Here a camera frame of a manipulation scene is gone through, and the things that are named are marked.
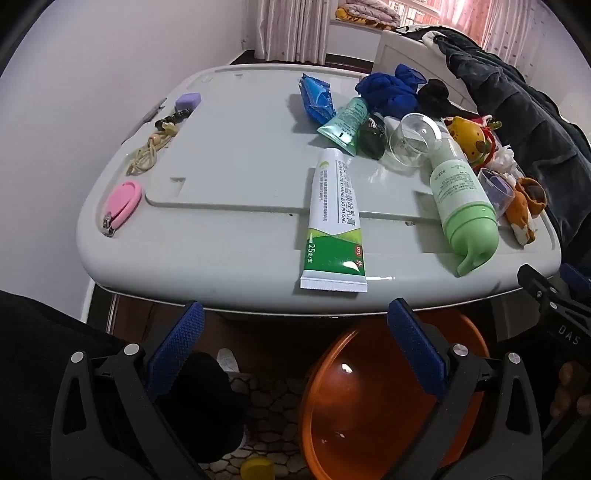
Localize dark fleece jacket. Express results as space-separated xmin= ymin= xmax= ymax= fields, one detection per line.
xmin=434 ymin=25 xmax=591 ymax=278

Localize pink nail clipper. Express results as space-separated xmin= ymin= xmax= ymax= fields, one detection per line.
xmin=102 ymin=180 xmax=143 ymax=237

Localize pink curtain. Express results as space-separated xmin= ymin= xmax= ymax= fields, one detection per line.
xmin=434 ymin=0 xmax=555 ymax=79

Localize white furniture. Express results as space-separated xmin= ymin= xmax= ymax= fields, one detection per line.
xmin=376 ymin=28 xmax=478 ymax=116

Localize folded blankets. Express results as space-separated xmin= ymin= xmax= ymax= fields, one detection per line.
xmin=335 ymin=0 xmax=402 ymax=31

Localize yellow bear plush toy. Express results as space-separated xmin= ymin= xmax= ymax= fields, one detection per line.
xmin=445 ymin=116 xmax=490 ymax=162

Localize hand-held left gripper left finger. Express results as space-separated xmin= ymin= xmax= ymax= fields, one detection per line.
xmin=50 ymin=301 xmax=205 ymax=480

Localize blue cloth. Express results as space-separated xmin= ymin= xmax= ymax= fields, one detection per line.
xmin=355 ymin=64 xmax=428 ymax=116

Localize white slipper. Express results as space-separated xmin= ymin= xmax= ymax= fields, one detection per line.
xmin=216 ymin=348 xmax=241 ymax=374

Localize person's right hand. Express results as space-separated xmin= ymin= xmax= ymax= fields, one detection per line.
xmin=551 ymin=360 xmax=591 ymax=417

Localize beige cord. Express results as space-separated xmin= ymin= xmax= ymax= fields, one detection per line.
xmin=126 ymin=124 xmax=178 ymax=177

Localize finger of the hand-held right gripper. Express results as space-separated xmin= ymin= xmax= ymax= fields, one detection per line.
xmin=560 ymin=262 xmax=591 ymax=301
xmin=516 ymin=263 xmax=561 ymax=324

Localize striped white curtain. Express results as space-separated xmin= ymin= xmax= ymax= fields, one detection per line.
xmin=253 ymin=0 xmax=333 ymax=63

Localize pale green lotion bottle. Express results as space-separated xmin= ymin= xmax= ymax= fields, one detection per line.
xmin=429 ymin=138 xmax=500 ymax=278

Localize dark green bottle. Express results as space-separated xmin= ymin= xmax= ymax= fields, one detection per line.
xmin=358 ymin=115 xmax=387 ymax=160

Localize white crumpled tissue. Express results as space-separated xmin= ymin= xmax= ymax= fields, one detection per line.
xmin=489 ymin=144 xmax=522 ymax=176

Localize brown dog plush toy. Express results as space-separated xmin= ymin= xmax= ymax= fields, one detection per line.
xmin=503 ymin=178 xmax=548 ymax=245

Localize window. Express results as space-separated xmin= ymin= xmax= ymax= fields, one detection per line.
xmin=399 ymin=0 xmax=441 ymax=28

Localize person's black pants leg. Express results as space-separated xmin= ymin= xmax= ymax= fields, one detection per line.
xmin=0 ymin=291 xmax=247 ymax=480

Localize black keychain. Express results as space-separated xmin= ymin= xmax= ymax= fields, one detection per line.
xmin=154 ymin=108 xmax=192 ymax=132

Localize blue plastic packet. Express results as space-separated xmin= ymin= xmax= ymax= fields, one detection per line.
xmin=299 ymin=74 xmax=334 ymax=124

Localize pebble pattern floor mat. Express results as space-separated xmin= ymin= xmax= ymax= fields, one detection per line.
xmin=198 ymin=369 xmax=324 ymax=480

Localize black cloth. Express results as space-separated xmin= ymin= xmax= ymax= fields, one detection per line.
xmin=417 ymin=79 xmax=455 ymax=116

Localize small clear plastic cup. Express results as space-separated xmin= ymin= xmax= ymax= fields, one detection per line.
xmin=478 ymin=167 xmax=518 ymax=214

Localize orange plastic basin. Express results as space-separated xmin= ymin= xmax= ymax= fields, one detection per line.
xmin=299 ymin=314 xmax=490 ymax=480

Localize red knitted christmas stocking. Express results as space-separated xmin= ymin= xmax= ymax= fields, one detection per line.
xmin=478 ymin=114 xmax=509 ymax=167

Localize clear glass cup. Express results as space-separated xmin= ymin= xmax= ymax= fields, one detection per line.
xmin=387 ymin=112 xmax=445 ymax=172

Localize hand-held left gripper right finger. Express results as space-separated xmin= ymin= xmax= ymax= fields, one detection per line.
xmin=387 ymin=298 xmax=543 ymax=480

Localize white green ointment tube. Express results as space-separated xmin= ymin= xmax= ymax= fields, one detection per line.
xmin=299 ymin=148 xmax=369 ymax=294

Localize yellow bottle cap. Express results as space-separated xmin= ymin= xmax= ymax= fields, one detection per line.
xmin=240 ymin=456 xmax=275 ymax=480

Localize teal tube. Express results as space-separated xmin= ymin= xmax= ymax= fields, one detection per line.
xmin=317 ymin=96 xmax=370 ymax=155

